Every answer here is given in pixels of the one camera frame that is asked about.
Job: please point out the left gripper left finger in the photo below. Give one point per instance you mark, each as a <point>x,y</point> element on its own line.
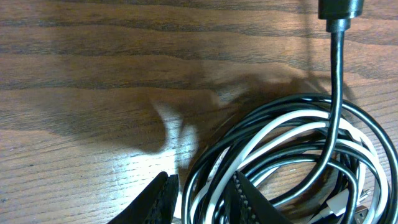
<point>154,205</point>

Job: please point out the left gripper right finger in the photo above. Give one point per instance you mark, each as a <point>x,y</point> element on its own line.
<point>244,204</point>

